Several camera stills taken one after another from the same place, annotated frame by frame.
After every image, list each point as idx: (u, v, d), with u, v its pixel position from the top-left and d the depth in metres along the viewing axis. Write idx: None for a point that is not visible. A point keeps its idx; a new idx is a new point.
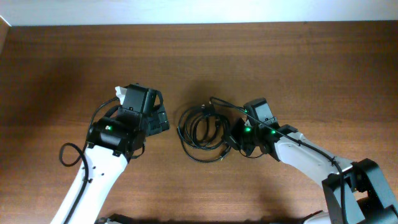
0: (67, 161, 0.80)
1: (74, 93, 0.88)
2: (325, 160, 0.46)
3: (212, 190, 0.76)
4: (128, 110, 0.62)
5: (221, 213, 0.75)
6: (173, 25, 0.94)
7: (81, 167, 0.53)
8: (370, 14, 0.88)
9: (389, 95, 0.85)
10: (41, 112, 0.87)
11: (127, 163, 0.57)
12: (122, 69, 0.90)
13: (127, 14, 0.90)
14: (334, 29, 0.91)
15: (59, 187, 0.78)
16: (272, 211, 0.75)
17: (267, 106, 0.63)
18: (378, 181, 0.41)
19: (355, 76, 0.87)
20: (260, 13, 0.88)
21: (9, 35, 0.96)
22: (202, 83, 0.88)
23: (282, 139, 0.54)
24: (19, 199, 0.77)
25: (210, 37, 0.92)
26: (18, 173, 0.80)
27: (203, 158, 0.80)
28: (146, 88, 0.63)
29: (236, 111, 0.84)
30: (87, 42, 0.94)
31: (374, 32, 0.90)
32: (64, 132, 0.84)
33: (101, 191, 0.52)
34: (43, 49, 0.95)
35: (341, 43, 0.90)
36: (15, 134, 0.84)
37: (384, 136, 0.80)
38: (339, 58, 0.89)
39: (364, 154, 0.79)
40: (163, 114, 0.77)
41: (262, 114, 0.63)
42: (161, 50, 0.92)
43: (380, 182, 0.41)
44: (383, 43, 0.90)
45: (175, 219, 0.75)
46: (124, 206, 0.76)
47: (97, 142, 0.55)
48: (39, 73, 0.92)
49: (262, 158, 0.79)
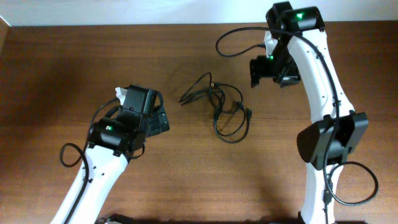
0: (67, 160, 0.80)
1: (74, 93, 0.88)
2: (318, 210, 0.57)
3: (212, 190, 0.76)
4: (128, 111, 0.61)
5: (221, 213, 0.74)
6: (173, 25, 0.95)
7: (82, 167, 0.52)
8: (364, 15, 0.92)
9: (388, 95, 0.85)
10: (41, 112, 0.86)
11: (127, 163, 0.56)
12: (122, 69, 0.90)
13: (127, 14, 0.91)
14: (331, 29, 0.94)
15: (58, 187, 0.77)
16: (273, 211, 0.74)
17: (317, 39, 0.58)
18: (296, 50, 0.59)
19: (354, 76, 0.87)
20: (258, 14, 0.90)
21: (9, 36, 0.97)
22: (202, 83, 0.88)
23: (293, 39, 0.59)
24: (18, 199, 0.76)
25: (209, 37, 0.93)
26: (18, 173, 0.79)
27: (240, 134, 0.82)
28: (146, 89, 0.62)
29: (282, 97, 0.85)
30: (87, 42, 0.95)
31: (369, 33, 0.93)
32: (64, 132, 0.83)
33: (102, 191, 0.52)
34: (43, 48, 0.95)
35: (339, 43, 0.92)
36: (15, 134, 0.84)
37: (384, 135, 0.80)
38: (338, 60, 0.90)
39: (365, 154, 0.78)
40: (163, 115, 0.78)
41: (301, 24, 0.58)
42: (161, 50, 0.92)
43: (296, 47, 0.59)
44: (379, 44, 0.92)
45: (175, 219, 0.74)
46: (124, 206, 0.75)
47: (97, 142, 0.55)
48: (39, 73, 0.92)
49: (262, 158, 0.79)
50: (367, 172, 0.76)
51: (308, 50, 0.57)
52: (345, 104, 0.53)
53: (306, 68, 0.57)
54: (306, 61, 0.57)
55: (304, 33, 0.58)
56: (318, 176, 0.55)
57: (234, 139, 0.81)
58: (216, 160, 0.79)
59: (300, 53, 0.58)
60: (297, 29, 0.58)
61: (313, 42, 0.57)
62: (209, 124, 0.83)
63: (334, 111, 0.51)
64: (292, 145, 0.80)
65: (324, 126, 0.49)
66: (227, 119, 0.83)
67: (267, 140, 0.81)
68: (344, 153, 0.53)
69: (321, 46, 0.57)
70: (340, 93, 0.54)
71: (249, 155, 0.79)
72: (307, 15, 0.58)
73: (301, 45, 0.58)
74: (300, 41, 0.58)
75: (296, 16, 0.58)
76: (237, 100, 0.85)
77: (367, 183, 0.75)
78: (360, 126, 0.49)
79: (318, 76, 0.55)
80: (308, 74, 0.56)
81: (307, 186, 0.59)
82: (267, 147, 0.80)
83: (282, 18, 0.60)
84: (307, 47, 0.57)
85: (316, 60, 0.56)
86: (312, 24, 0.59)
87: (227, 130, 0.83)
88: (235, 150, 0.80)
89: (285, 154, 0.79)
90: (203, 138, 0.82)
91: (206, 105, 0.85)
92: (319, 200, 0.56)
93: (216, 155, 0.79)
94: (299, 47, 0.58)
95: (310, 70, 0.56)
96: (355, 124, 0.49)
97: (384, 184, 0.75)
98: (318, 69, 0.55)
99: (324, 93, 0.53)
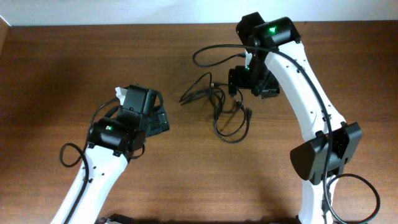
0: (66, 160, 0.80)
1: (74, 93, 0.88)
2: (318, 218, 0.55)
3: (212, 190, 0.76)
4: (128, 111, 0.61)
5: (221, 213, 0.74)
6: (173, 25, 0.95)
7: (82, 167, 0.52)
8: (364, 15, 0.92)
9: (388, 94, 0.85)
10: (41, 112, 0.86)
11: (127, 163, 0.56)
12: (121, 69, 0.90)
13: (127, 14, 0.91)
14: (332, 28, 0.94)
15: (58, 187, 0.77)
16: (273, 211, 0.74)
17: (293, 51, 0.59)
18: (275, 65, 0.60)
19: (354, 76, 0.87)
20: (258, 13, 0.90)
21: (9, 36, 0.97)
22: (202, 83, 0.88)
23: (270, 53, 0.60)
24: (18, 199, 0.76)
25: (209, 37, 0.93)
26: (18, 173, 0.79)
27: (240, 134, 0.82)
28: (146, 89, 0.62)
29: (282, 97, 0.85)
30: (87, 42, 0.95)
31: (369, 33, 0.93)
32: (64, 132, 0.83)
33: (102, 191, 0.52)
34: (43, 48, 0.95)
35: (339, 43, 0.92)
36: (15, 134, 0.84)
37: (384, 135, 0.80)
38: (338, 60, 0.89)
39: (365, 154, 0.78)
40: (163, 115, 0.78)
41: (276, 38, 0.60)
42: (161, 50, 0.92)
43: (273, 61, 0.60)
44: (379, 43, 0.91)
45: (175, 219, 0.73)
46: (124, 206, 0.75)
47: (97, 142, 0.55)
48: (39, 73, 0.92)
49: (263, 158, 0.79)
50: (368, 172, 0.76)
51: (286, 65, 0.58)
52: (335, 116, 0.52)
53: (290, 84, 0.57)
54: (288, 77, 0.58)
55: (280, 48, 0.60)
56: (315, 190, 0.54)
57: (235, 139, 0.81)
58: (216, 160, 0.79)
59: (279, 69, 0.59)
60: (272, 44, 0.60)
61: (291, 56, 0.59)
62: (209, 124, 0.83)
63: (326, 125, 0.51)
64: (292, 145, 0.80)
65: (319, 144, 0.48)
66: (227, 119, 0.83)
67: (267, 140, 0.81)
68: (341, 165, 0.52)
69: (300, 59, 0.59)
70: (328, 104, 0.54)
71: (249, 155, 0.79)
72: (280, 28, 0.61)
73: (278, 60, 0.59)
74: (277, 55, 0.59)
75: (269, 30, 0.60)
76: (237, 100, 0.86)
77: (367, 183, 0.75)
78: (354, 138, 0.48)
79: (301, 91, 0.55)
80: (293, 89, 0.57)
81: (305, 196, 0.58)
82: (267, 147, 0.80)
83: (255, 33, 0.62)
84: (286, 62, 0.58)
85: (298, 73, 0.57)
86: (287, 37, 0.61)
87: (227, 130, 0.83)
88: (235, 150, 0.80)
89: (285, 153, 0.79)
90: (203, 138, 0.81)
91: (205, 105, 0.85)
92: (318, 210, 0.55)
93: (216, 155, 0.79)
94: (277, 61, 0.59)
95: (293, 85, 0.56)
96: (349, 136, 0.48)
97: (384, 184, 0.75)
98: (301, 84, 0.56)
99: (311, 108, 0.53)
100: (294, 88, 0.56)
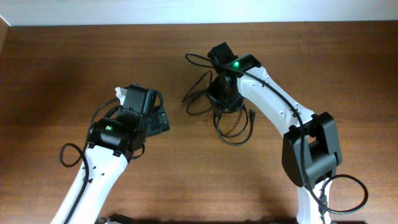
0: (66, 160, 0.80)
1: (74, 93, 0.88)
2: (314, 218, 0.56)
3: (212, 190, 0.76)
4: (128, 111, 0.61)
5: (222, 213, 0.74)
6: (173, 25, 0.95)
7: (82, 167, 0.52)
8: (364, 15, 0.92)
9: (388, 94, 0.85)
10: (41, 112, 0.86)
11: (127, 163, 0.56)
12: (121, 68, 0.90)
13: (127, 14, 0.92)
14: (331, 28, 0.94)
15: (58, 187, 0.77)
16: (273, 211, 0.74)
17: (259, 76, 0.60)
18: (245, 91, 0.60)
19: (354, 76, 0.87)
20: (259, 12, 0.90)
21: (9, 36, 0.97)
22: (202, 83, 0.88)
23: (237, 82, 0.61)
24: (18, 199, 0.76)
25: (209, 37, 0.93)
26: (18, 173, 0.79)
27: (243, 134, 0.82)
28: (146, 89, 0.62)
29: None
30: (87, 42, 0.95)
31: (369, 33, 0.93)
32: (64, 132, 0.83)
33: (101, 191, 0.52)
34: (43, 48, 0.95)
35: (339, 43, 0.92)
36: (15, 134, 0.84)
37: (384, 135, 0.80)
38: (338, 60, 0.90)
39: (365, 154, 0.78)
40: (163, 115, 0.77)
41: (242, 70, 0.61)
42: (161, 50, 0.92)
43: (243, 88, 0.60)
44: (379, 43, 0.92)
45: (175, 219, 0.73)
46: (124, 206, 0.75)
47: (97, 142, 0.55)
48: (39, 73, 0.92)
49: (262, 158, 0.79)
50: (368, 173, 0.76)
51: (253, 83, 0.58)
52: (305, 111, 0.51)
53: (259, 98, 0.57)
54: (255, 93, 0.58)
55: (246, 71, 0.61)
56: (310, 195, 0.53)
57: (237, 139, 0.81)
58: (216, 160, 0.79)
59: (247, 89, 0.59)
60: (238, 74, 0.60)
61: (255, 75, 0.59)
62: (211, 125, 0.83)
63: (296, 120, 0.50)
64: None
65: (293, 137, 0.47)
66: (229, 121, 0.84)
67: (267, 140, 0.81)
68: (326, 161, 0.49)
69: (263, 76, 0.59)
70: (296, 104, 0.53)
71: (249, 155, 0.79)
72: (245, 61, 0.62)
73: (246, 84, 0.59)
74: (244, 79, 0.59)
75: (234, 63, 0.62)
76: None
77: (367, 183, 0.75)
78: (328, 126, 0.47)
79: (268, 99, 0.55)
80: (262, 101, 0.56)
81: (300, 198, 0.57)
82: (267, 147, 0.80)
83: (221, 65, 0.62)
84: (251, 79, 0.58)
85: (263, 88, 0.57)
86: (251, 67, 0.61)
87: (229, 130, 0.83)
88: (235, 150, 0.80)
89: None
90: (203, 138, 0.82)
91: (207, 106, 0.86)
92: (316, 212, 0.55)
93: (216, 155, 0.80)
94: (246, 88, 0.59)
95: (261, 96, 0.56)
96: (324, 125, 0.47)
97: (384, 183, 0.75)
98: (267, 93, 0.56)
99: (281, 109, 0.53)
100: (262, 97, 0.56)
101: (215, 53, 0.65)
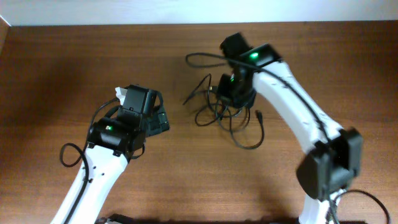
0: (66, 160, 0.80)
1: (74, 93, 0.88)
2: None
3: (212, 190, 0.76)
4: (128, 111, 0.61)
5: (222, 213, 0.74)
6: (173, 25, 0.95)
7: (82, 167, 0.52)
8: (364, 15, 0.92)
9: (388, 94, 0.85)
10: (41, 112, 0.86)
11: (127, 163, 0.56)
12: (121, 69, 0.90)
13: (127, 14, 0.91)
14: (331, 28, 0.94)
15: (58, 187, 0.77)
16: (273, 211, 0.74)
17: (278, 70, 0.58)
18: (263, 85, 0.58)
19: (354, 76, 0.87)
20: (259, 12, 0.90)
21: (10, 36, 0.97)
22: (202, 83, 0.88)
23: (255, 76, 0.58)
24: (18, 199, 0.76)
25: (209, 37, 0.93)
26: (18, 173, 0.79)
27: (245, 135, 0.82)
28: (146, 89, 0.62)
29: None
30: (87, 42, 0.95)
31: (369, 33, 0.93)
32: (64, 132, 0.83)
33: (102, 191, 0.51)
34: (43, 48, 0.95)
35: (339, 43, 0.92)
36: (15, 134, 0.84)
37: (384, 135, 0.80)
38: (337, 60, 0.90)
39: (365, 154, 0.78)
40: (163, 115, 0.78)
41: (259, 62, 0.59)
42: (161, 50, 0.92)
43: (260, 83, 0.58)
44: (379, 43, 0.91)
45: (175, 219, 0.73)
46: (124, 206, 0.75)
47: (98, 142, 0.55)
48: (39, 73, 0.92)
49: (262, 158, 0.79)
50: (368, 173, 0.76)
51: (273, 82, 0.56)
52: (331, 124, 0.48)
53: (280, 101, 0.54)
54: (275, 94, 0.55)
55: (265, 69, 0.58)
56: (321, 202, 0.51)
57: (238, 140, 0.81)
58: (216, 160, 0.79)
59: (267, 88, 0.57)
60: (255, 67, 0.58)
61: (276, 74, 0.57)
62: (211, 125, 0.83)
63: (321, 132, 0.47)
64: (292, 145, 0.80)
65: (318, 154, 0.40)
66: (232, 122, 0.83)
67: (267, 140, 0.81)
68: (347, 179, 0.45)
69: (285, 76, 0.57)
70: (322, 114, 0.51)
71: (249, 155, 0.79)
72: (263, 54, 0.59)
73: (265, 79, 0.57)
74: (262, 73, 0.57)
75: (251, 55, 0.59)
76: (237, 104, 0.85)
77: (367, 183, 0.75)
78: (356, 144, 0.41)
79: (290, 104, 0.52)
80: (283, 104, 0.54)
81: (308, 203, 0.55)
82: (267, 147, 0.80)
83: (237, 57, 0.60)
84: (272, 80, 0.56)
85: (285, 89, 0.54)
86: (270, 61, 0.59)
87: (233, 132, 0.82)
88: (235, 150, 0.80)
89: (285, 153, 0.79)
90: (203, 137, 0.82)
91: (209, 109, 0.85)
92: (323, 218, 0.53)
93: (216, 155, 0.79)
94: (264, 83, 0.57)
95: (283, 101, 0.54)
96: (351, 143, 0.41)
97: (384, 184, 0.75)
98: (289, 98, 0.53)
99: (305, 119, 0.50)
100: (283, 101, 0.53)
101: (229, 45, 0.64)
